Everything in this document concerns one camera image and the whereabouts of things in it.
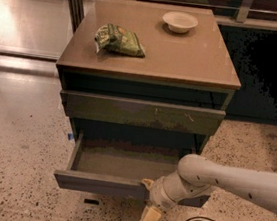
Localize black floor tape mark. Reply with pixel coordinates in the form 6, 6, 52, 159
84, 199, 99, 205

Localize white bowl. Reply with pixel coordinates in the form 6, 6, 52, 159
163, 11, 198, 34

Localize green snack bag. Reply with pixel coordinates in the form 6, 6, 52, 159
94, 23, 145, 58

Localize blue tape piece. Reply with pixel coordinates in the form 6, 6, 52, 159
68, 133, 74, 140

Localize grey top drawer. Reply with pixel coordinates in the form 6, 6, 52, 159
60, 90, 226, 136

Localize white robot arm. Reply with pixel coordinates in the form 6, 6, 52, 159
139, 154, 277, 221

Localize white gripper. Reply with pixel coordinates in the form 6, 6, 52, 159
139, 178, 186, 221

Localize grey drawer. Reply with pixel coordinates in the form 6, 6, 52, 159
60, 90, 226, 136
51, 130, 216, 210

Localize brown drawer cabinet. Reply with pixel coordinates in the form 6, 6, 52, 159
56, 0, 241, 152

